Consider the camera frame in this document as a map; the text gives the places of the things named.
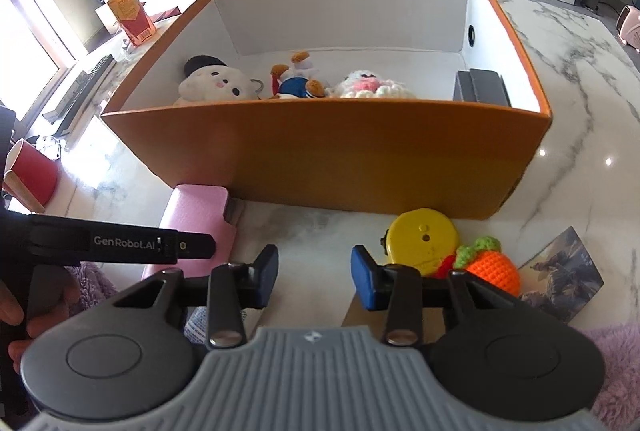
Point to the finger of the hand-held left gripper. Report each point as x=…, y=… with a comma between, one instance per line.
x=195, y=246

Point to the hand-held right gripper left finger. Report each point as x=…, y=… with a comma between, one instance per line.
x=267, y=278

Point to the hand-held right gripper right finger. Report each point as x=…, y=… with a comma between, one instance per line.
x=362, y=283

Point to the pink wallet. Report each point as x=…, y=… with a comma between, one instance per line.
x=195, y=211

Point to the white paper packet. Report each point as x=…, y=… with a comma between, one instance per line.
x=197, y=323

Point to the yellow round tape measure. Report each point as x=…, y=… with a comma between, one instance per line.
x=425, y=236

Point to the orange cardboard box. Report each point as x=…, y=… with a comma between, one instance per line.
x=325, y=161

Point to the orange crochet carrot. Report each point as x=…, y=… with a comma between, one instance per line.
x=492, y=271

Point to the white panda plush striped bottom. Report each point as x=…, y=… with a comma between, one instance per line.
x=215, y=83

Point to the corgi plush blue sailor outfit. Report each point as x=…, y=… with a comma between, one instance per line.
x=292, y=86

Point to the white pink crochet bunny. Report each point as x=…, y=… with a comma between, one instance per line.
x=370, y=86

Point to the grey box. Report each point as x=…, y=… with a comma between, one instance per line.
x=482, y=86

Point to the person's left hand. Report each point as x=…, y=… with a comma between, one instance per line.
x=10, y=311

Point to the black remote control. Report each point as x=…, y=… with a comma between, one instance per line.
x=85, y=91

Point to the dark photo card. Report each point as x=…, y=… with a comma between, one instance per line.
x=560, y=276

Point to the yellow red carton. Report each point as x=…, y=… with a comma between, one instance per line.
x=132, y=18

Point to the purple fluffy cloth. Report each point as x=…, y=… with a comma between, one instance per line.
x=615, y=361

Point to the pink heater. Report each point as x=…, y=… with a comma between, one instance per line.
x=631, y=26

